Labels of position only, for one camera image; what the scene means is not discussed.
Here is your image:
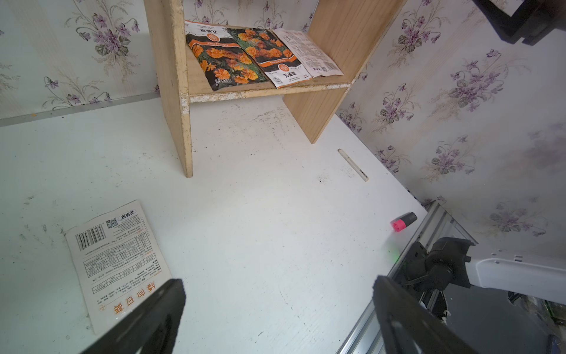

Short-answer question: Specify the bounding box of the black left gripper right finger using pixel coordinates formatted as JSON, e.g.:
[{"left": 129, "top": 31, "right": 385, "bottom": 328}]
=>
[{"left": 373, "top": 276, "right": 475, "bottom": 354}]

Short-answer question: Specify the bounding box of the white printed seed bag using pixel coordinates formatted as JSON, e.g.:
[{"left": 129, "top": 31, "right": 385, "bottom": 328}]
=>
[{"left": 274, "top": 29, "right": 343, "bottom": 78}]

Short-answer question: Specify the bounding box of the white barcode seed bag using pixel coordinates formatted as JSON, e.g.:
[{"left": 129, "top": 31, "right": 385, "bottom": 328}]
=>
[{"left": 65, "top": 201, "right": 172, "bottom": 335}]

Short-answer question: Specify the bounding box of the dark marigold seed bag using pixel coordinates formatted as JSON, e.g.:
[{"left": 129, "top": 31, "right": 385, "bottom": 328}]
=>
[{"left": 184, "top": 21, "right": 268, "bottom": 91}]

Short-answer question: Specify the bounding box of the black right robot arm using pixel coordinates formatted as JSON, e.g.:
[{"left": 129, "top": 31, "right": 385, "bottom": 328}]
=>
[{"left": 396, "top": 1, "right": 565, "bottom": 303}]

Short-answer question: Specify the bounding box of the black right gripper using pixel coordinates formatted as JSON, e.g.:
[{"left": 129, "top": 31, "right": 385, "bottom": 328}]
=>
[{"left": 473, "top": 0, "right": 565, "bottom": 46}]

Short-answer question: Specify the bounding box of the pink black highlighter marker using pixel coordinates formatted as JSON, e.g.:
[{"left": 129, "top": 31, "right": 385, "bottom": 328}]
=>
[{"left": 391, "top": 212, "right": 418, "bottom": 232}]

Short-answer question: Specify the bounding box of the orange marigold seed bag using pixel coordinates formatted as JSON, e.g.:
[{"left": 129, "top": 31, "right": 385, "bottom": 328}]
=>
[{"left": 228, "top": 28, "right": 313, "bottom": 89}]

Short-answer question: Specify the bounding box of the wooden two-tier shelf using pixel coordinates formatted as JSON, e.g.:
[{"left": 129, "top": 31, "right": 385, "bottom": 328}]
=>
[{"left": 144, "top": 1, "right": 403, "bottom": 177}]

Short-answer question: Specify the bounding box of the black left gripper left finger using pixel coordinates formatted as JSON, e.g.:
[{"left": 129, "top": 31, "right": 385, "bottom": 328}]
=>
[{"left": 83, "top": 279, "right": 187, "bottom": 353}]

